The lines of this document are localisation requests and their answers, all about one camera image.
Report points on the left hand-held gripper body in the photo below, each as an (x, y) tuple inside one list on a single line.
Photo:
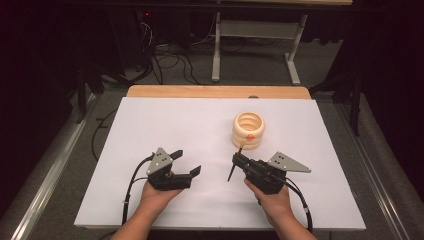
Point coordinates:
[(166, 178)]

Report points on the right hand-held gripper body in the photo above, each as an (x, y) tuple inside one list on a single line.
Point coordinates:
[(266, 176)]

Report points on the cream ringed brush holder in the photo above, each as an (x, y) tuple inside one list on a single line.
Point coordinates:
[(248, 131)]

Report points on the person's left hand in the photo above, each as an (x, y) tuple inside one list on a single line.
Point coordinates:
[(156, 198)]

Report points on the person's right hand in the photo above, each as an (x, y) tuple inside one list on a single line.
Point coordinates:
[(273, 203)]

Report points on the black stand leg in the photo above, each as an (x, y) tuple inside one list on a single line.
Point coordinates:
[(346, 96), (88, 90)]

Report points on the aluminium floor rail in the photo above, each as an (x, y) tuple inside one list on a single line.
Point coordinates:
[(50, 176), (376, 173)]

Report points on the white metal table frame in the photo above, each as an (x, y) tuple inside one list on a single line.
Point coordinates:
[(256, 30)]

